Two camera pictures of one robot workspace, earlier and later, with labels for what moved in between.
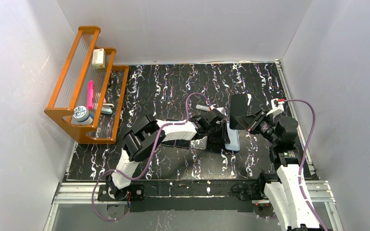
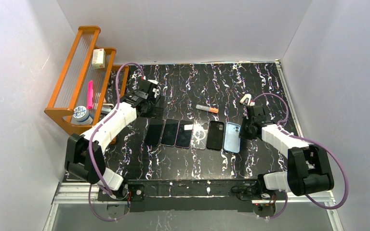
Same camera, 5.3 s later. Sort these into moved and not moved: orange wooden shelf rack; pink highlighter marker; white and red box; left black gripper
Moved: left black gripper
Not moved: orange wooden shelf rack; pink highlighter marker; white and red box
